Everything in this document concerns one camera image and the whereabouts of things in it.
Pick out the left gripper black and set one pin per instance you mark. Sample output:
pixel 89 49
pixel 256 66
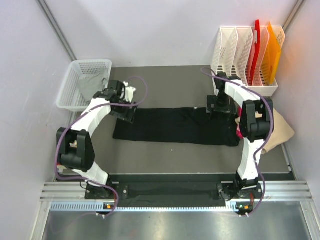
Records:
pixel 126 115

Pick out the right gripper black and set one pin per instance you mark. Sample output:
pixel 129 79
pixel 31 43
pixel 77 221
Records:
pixel 229 109

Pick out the black daisy print t shirt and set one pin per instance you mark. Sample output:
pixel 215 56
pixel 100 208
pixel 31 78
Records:
pixel 179 125

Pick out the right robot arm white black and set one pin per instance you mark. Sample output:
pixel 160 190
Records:
pixel 256 127

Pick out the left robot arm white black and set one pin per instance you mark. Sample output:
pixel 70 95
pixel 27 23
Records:
pixel 75 150

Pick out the grey cloth in basket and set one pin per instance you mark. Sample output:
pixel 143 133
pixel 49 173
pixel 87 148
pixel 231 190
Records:
pixel 90 85

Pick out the pink t shirt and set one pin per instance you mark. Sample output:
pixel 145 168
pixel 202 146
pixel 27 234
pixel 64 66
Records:
pixel 237 120

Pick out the white plastic mesh basket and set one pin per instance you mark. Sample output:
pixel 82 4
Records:
pixel 72 95

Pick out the beige t shirt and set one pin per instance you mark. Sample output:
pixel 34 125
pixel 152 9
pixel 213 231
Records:
pixel 282 133

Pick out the orange plastic folder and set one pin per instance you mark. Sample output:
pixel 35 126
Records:
pixel 271 58

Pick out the red plastic folder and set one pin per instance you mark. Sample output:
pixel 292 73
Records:
pixel 255 50

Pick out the red illustrated book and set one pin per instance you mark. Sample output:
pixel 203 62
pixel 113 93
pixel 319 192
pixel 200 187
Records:
pixel 59 167

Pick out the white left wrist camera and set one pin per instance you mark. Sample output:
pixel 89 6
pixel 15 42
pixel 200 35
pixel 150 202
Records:
pixel 129 92

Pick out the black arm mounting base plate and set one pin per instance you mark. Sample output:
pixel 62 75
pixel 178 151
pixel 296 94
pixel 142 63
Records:
pixel 186 190

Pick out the white slotted cable duct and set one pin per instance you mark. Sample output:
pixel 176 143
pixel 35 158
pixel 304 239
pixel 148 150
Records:
pixel 107 207

